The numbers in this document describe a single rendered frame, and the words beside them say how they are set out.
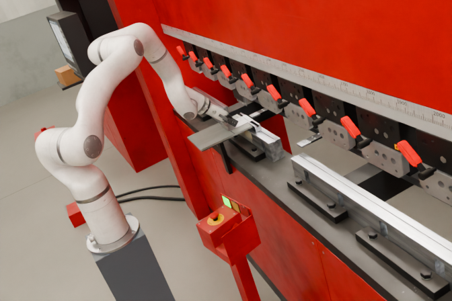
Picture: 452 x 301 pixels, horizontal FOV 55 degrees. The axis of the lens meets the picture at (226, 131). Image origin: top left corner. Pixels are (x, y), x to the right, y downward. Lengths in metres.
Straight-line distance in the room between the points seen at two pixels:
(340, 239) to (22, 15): 7.63
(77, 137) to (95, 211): 0.27
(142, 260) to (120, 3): 1.57
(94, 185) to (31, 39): 7.22
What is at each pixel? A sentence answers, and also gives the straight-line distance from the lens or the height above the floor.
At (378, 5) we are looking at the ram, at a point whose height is 1.61.
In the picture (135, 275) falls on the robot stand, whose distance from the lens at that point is 1.61.
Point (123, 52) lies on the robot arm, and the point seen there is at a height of 1.55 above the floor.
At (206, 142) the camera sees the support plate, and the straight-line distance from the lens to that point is 1.97.
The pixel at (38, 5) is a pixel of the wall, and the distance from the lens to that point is 8.55.
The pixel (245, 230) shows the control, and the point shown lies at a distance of 1.76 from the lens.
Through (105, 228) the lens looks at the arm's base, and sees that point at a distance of 1.53.
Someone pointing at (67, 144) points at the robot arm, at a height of 1.40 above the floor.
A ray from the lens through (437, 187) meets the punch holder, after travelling 1.09.
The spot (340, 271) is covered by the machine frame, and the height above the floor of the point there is 0.77.
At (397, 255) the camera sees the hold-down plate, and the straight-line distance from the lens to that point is 1.36.
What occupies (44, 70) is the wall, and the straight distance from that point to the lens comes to 8.66.
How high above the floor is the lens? 1.86
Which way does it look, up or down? 25 degrees down
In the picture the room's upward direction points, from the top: 17 degrees counter-clockwise
